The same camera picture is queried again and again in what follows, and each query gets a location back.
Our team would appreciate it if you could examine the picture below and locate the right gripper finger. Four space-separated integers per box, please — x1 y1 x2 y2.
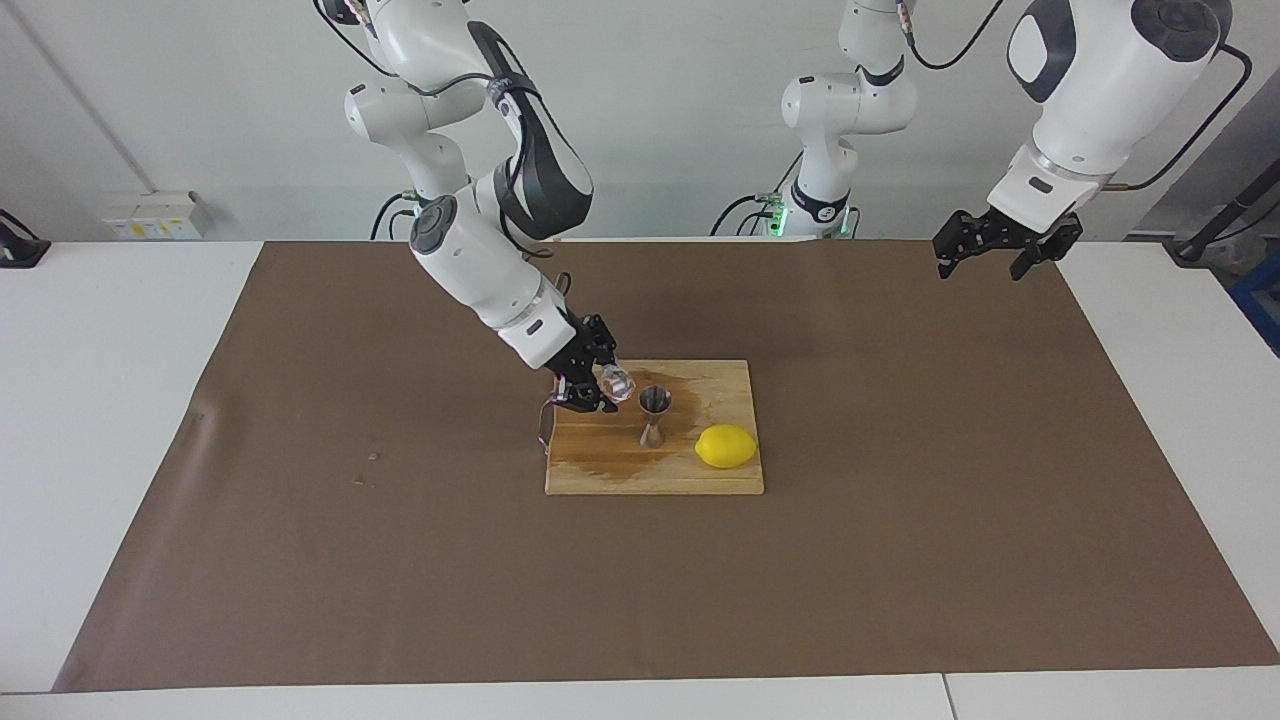
549 378 621 415
584 312 622 371

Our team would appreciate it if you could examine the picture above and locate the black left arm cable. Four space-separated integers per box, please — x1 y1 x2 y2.
893 0 1254 193

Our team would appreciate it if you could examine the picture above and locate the steel double jigger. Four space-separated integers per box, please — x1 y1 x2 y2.
638 384 673 449

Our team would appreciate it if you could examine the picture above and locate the wooden cutting board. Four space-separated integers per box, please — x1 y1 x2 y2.
540 359 766 497

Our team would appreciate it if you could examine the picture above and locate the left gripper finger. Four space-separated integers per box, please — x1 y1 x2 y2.
1009 214 1085 282
932 209 992 280

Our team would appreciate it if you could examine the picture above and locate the brown paper table mat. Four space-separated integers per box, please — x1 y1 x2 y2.
52 238 1280 693

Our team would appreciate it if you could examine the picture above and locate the black table clamp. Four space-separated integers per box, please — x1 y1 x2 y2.
0 208 51 269

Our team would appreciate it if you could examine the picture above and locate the black stand pole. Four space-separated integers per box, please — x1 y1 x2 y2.
1165 160 1280 266

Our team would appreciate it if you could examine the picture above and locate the black base cable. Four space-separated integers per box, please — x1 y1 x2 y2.
370 192 416 241
710 195 771 237

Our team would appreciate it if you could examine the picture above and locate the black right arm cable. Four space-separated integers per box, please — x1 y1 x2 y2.
315 0 573 301

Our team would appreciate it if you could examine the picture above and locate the blue crate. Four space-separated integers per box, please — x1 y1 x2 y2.
1228 250 1280 356

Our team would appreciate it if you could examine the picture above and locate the yellow lemon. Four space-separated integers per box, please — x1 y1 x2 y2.
694 423 759 470

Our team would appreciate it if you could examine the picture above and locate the white wall socket box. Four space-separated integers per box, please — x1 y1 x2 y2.
100 192 206 241

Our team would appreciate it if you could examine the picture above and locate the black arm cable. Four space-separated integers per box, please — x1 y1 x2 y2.
315 0 573 301
893 0 1254 193

